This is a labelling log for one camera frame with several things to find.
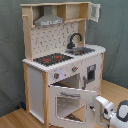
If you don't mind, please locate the white microwave cabinet door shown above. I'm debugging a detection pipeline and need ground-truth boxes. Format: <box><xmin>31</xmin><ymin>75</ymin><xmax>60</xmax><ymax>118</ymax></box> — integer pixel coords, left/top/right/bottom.
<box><xmin>88</xmin><ymin>3</ymin><xmax>100</xmax><ymax>22</ymax></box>

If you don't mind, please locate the black toy faucet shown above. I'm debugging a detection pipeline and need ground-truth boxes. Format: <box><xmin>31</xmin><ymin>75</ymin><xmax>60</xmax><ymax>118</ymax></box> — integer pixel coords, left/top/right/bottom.
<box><xmin>67</xmin><ymin>33</ymin><xmax>83</xmax><ymax>49</ymax></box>

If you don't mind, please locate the red stove knob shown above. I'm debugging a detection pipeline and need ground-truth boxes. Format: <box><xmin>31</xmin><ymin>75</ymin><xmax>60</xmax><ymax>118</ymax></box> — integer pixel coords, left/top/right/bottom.
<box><xmin>54</xmin><ymin>73</ymin><xmax>60</xmax><ymax>79</ymax></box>
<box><xmin>71</xmin><ymin>66</ymin><xmax>78</xmax><ymax>73</ymax></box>

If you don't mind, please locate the black toy stovetop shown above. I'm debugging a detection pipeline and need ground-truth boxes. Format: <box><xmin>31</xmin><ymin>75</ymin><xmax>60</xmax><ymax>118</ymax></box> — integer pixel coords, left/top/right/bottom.
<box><xmin>34</xmin><ymin>53</ymin><xmax>70</xmax><ymax>66</ymax></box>

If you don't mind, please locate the right red stove knob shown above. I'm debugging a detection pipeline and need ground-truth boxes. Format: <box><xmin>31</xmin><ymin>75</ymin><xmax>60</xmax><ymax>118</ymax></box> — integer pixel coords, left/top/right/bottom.
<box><xmin>71</xmin><ymin>66</ymin><xmax>78</xmax><ymax>73</ymax></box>

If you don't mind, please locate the white dishwasher door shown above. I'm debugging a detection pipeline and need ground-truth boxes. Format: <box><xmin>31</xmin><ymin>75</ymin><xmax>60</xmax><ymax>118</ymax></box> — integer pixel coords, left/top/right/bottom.
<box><xmin>80</xmin><ymin>55</ymin><xmax>102</xmax><ymax>92</ymax></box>

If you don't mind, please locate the wooden toy kitchen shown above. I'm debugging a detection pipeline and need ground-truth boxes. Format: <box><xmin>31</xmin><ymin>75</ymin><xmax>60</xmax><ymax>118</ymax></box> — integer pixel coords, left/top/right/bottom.
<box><xmin>22</xmin><ymin>2</ymin><xmax>105</xmax><ymax>128</ymax></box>

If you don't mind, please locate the grey toy sink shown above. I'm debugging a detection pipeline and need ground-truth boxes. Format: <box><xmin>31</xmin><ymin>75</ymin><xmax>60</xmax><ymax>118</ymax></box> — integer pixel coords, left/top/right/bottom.
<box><xmin>65</xmin><ymin>47</ymin><xmax>95</xmax><ymax>56</ymax></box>

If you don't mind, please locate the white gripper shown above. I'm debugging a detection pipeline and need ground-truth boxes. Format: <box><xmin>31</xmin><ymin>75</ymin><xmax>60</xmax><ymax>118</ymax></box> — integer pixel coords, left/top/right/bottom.
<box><xmin>90</xmin><ymin>96</ymin><xmax>115</xmax><ymax>126</ymax></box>

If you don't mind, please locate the grey range hood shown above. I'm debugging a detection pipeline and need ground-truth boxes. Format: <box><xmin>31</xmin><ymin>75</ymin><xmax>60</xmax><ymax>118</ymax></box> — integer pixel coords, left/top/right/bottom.
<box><xmin>34</xmin><ymin>5</ymin><xmax>64</xmax><ymax>27</ymax></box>

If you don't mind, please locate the white oven door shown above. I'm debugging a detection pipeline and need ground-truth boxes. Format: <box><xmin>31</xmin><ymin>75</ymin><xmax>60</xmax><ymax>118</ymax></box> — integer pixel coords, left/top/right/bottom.
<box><xmin>49</xmin><ymin>85</ymin><xmax>97</xmax><ymax>128</ymax></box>

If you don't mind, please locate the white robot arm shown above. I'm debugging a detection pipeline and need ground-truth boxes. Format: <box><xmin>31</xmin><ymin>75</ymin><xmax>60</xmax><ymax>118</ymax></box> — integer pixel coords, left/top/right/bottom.
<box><xmin>90</xmin><ymin>96</ymin><xmax>128</xmax><ymax>128</ymax></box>

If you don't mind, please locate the left red stove knob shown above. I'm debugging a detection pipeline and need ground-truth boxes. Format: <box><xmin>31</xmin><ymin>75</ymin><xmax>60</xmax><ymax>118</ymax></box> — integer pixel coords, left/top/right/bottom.
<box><xmin>54</xmin><ymin>73</ymin><xmax>60</xmax><ymax>79</ymax></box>

